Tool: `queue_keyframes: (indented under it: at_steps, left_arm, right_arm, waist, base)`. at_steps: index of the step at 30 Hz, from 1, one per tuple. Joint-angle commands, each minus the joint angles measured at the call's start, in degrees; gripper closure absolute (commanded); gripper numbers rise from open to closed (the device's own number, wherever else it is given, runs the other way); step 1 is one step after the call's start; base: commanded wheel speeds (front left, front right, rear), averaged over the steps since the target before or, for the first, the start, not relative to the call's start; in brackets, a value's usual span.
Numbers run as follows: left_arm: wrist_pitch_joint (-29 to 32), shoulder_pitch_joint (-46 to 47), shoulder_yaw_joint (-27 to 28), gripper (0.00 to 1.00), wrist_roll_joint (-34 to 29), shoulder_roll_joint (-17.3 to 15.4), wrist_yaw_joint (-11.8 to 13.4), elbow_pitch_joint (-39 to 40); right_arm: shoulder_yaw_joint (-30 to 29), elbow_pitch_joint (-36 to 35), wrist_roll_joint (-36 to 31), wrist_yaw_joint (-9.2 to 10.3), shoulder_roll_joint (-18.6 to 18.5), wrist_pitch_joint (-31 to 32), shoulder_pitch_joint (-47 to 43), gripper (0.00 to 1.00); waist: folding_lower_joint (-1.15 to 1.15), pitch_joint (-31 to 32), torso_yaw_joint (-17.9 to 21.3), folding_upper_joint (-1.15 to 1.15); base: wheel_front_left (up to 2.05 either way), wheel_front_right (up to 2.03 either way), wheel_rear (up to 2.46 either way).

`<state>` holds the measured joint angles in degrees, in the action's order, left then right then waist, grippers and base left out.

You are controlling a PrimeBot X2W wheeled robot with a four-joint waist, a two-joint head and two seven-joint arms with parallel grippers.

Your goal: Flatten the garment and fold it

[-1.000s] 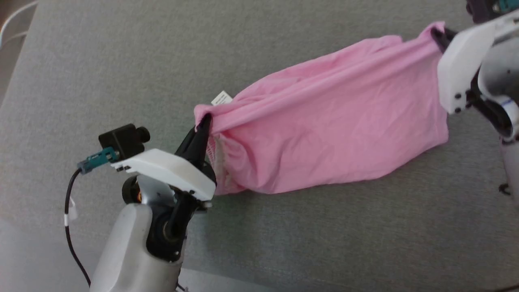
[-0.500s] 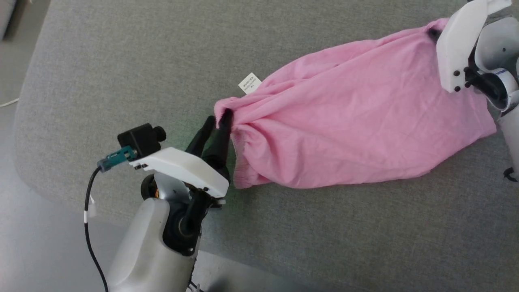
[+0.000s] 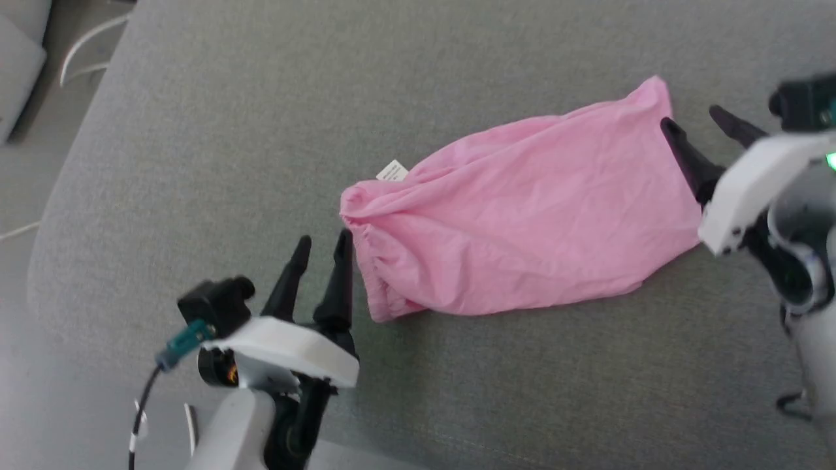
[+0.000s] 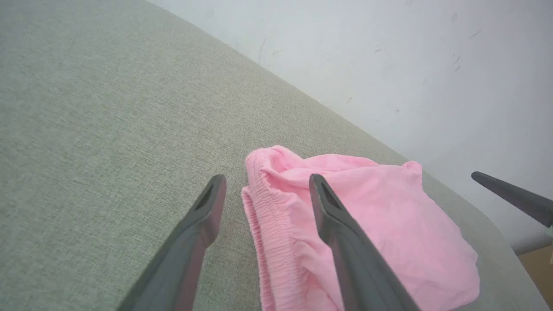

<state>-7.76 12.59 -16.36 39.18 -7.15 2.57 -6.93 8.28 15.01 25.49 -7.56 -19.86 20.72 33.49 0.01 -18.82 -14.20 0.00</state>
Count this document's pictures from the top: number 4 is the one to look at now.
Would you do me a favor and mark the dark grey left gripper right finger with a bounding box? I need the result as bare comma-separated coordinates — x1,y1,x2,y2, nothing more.
308,174,422,311

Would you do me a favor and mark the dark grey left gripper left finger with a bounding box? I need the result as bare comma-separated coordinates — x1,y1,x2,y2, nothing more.
117,174,228,311

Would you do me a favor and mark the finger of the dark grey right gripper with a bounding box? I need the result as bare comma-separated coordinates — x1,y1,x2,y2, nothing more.
470,171,553,228

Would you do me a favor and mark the pink fabric garment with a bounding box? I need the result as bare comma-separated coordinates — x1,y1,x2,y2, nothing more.
241,145,481,311

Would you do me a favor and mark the beige fabric sofa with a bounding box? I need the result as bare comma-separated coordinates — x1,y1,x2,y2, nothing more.
0,0,551,311

